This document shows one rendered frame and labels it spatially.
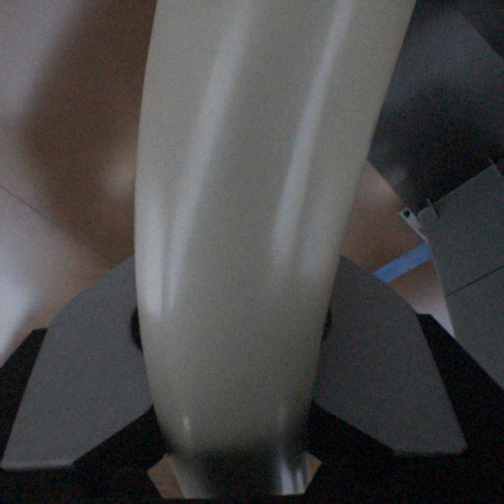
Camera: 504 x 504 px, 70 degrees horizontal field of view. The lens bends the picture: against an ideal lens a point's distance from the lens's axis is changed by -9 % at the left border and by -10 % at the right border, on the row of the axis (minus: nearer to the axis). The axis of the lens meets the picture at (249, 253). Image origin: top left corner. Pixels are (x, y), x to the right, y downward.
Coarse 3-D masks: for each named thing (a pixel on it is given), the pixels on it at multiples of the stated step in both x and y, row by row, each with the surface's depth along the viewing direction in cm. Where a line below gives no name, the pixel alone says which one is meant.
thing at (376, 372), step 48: (336, 288) 10; (384, 288) 10; (336, 336) 8; (384, 336) 8; (336, 384) 7; (384, 384) 7; (432, 384) 7; (336, 432) 7; (384, 432) 6; (432, 432) 6; (384, 480) 6
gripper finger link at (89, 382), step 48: (96, 288) 10; (48, 336) 8; (96, 336) 8; (48, 384) 7; (96, 384) 7; (144, 384) 7; (48, 432) 6; (96, 432) 6; (144, 432) 7; (96, 480) 6
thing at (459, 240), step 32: (480, 192) 123; (416, 224) 146; (448, 224) 127; (480, 224) 116; (448, 256) 120; (480, 256) 110; (448, 288) 113; (480, 288) 104; (480, 320) 99; (480, 352) 93
